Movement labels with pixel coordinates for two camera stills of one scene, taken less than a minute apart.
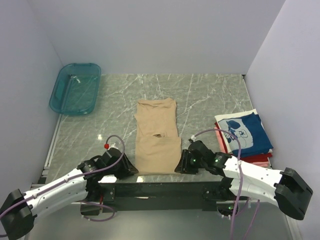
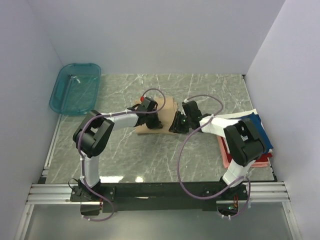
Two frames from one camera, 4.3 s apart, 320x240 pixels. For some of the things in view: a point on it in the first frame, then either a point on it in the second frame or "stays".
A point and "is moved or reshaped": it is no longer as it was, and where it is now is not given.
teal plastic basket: (76, 89) stays
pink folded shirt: (263, 163) stays
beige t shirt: (158, 146) is moved or reshaped
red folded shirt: (251, 159) stays
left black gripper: (125, 165) to (153, 121)
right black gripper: (186, 161) to (178, 123)
